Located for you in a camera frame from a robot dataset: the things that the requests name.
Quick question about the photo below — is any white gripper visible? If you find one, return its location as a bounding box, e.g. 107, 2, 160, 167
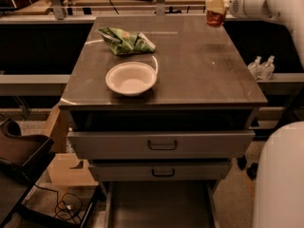
206, 0, 273, 18

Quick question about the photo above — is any red coke can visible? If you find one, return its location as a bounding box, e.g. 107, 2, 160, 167
205, 0, 226, 27

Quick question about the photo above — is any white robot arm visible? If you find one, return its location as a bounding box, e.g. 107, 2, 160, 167
206, 0, 304, 228

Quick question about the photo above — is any grey drawer cabinet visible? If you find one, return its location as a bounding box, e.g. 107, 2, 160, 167
58, 14, 267, 228

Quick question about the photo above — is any top grey drawer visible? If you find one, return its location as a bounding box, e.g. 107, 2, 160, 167
67, 130, 255, 160

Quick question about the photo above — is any grey drawer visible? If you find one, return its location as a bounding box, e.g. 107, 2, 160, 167
104, 180, 219, 228
89, 161, 231, 181
67, 130, 255, 160

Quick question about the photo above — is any middle grey drawer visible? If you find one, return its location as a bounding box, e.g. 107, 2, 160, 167
89, 161, 231, 181

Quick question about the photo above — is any bottom grey drawer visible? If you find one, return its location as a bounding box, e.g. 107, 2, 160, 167
104, 180, 219, 228

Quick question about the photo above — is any green chip bag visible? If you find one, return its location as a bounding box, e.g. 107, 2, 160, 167
98, 28, 156, 56

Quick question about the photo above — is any white paper bowl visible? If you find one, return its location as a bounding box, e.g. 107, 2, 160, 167
105, 62, 158, 96

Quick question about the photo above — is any black office chair base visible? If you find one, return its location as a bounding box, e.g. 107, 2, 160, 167
237, 156, 258, 181

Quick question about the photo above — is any cardboard box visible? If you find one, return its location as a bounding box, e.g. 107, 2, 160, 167
44, 105, 98, 187

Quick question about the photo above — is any brown chair seat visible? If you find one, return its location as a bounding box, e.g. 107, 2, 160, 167
0, 119, 54, 180

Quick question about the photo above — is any black cable on floor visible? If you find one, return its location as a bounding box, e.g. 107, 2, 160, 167
33, 183, 85, 227

